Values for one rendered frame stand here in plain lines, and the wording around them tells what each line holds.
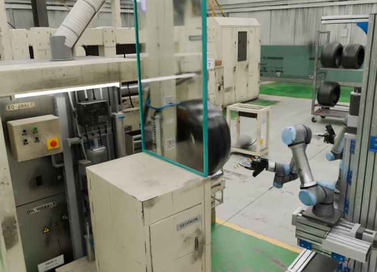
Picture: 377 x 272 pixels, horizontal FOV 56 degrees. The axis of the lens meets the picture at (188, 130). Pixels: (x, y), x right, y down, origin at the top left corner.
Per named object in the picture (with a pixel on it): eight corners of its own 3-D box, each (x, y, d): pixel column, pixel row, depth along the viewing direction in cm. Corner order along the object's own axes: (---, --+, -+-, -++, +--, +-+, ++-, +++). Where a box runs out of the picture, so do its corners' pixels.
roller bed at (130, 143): (134, 173, 275) (132, 137, 267) (124, 168, 286) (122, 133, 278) (155, 167, 287) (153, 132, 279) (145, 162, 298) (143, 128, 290)
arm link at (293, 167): (308, 118, 251) (289, 174, 275) (297, 120, 246) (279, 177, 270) (321, 126, 243) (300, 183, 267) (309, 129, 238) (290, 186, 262)
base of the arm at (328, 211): (338, 211, 248) (339, 198, 245) (330, 220, 237) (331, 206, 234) (316, 204, 257) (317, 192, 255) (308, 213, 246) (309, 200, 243)
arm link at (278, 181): (288, 186, 263) (291, 174, 259) (277, 190, 258) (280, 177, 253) (280, 181, 269) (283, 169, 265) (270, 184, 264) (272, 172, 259)
